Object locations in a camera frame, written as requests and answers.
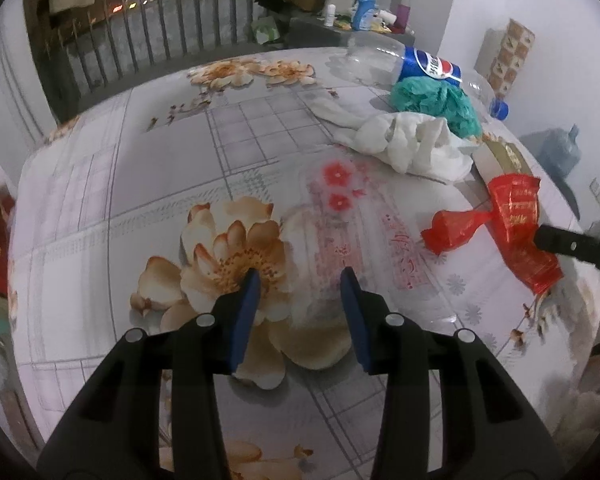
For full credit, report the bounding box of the floral tablecloth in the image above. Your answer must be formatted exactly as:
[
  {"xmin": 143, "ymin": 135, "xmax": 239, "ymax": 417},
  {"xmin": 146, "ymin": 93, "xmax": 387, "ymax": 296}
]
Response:
[{"xmin": 7, "ymin": 47, "xmax": 600, "ymax": 480}]

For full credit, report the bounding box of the large blue water jug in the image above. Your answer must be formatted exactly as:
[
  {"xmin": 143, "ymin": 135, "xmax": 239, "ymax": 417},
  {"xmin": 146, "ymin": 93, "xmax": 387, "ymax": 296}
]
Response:
[{"xmin": 520, "ymin": 124, "xmax": 581, "ymax": 181}]

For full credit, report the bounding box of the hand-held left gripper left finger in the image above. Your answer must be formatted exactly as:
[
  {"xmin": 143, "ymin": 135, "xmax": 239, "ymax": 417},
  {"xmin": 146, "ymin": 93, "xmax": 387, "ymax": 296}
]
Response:
[{"xmin": 37, "ymin": 267, "xmax": 262, "ymax": 480}]

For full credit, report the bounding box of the grey cabinet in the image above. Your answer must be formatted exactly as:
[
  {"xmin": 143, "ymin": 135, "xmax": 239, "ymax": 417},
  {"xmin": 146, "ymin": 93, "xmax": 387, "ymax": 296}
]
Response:
[{"xmin": 290, "ymin": 16, "xmax": 371, "ymax": 51}]

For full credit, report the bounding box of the green white packet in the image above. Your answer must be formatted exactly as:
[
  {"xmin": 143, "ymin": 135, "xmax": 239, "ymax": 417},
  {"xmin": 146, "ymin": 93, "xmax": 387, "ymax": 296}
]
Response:
[{"xmin": 251, "ymin": 16, "xmax": 281, "ymax": 44}]

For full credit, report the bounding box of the teal crumpled plastic bag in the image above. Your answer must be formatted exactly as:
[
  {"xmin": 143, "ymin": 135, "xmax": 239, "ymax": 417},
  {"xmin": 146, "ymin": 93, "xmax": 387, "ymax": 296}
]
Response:
[{"xmin": 390, "ymin": 77, "xmax": 482, "ymax": 138}]

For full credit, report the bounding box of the clear plastic bottle blue label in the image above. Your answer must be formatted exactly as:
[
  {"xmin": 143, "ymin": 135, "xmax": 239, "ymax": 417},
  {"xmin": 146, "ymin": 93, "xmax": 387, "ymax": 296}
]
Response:
[{"xmin": 342, "ymin": 31, "xmax": 510, "ymax": 120}]

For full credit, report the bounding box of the metal balcony railing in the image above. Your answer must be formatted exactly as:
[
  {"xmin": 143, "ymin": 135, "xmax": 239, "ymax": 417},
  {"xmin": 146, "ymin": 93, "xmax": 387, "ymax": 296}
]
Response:
[{"xmin": 45, "ymin": 0, "xmax": 291, "ymax": 111}]

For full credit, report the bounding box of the blue pump bottle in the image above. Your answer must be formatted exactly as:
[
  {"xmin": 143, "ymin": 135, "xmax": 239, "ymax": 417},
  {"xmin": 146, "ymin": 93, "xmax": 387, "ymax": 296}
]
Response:
[{"xmin": 351, "ymin": 0, "xmax": 378, "ymax": 31}]

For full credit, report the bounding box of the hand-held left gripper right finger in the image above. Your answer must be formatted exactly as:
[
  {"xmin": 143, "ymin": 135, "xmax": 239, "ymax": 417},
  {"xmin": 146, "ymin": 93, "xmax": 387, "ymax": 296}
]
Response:
[{"xmin": 340, "ymin": 266, "xmax": 566, "ymax": 480}]

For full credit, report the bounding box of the crumpled red plastic bag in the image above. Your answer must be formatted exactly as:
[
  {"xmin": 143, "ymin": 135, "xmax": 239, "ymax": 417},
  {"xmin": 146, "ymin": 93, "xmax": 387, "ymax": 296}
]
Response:
[{"xmin": 420, "ymin": 208, "xmax": 493, "ymax": 256}]

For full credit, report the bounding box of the clear printed plastic bag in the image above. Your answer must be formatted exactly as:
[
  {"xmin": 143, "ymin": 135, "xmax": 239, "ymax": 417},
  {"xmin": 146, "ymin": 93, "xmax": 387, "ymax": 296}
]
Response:
[{"xmin": 280, "ymin": 157, "xmax": 461, "ymax": 326}]

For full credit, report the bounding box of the white cloth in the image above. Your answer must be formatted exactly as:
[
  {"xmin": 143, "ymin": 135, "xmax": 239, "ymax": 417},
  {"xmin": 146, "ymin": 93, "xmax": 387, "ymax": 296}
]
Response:
[{"xmin": 307, "ymin": 97, "xmax": 476, "ymax": 184}]

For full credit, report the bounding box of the red printed wrapper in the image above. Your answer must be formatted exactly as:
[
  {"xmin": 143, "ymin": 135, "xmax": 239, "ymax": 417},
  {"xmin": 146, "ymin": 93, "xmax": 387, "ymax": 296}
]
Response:
[{"xmin": 486, "ymin": 172, "xmax": 563, "ymax": 295}]

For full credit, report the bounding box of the beige gold box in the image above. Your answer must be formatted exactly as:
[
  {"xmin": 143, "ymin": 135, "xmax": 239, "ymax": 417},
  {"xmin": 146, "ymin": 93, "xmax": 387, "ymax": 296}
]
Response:
[{"xmin": 472, "ymin": 137, "xmax": 541, "ymax": 196}]

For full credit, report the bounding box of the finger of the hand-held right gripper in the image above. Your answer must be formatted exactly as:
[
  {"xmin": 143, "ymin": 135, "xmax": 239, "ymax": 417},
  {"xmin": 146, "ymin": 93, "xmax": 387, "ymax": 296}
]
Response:
[{"xmin": 534, "ymin": 224, "xmax": 600, "ymax": 273}]

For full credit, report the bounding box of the patterned cardboard box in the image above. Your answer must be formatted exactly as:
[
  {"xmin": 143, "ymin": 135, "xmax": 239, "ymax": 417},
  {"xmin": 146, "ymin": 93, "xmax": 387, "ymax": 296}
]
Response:
[{"xmin": 487, "ymin": 17, "xmax": 536, "ymax": 98}]

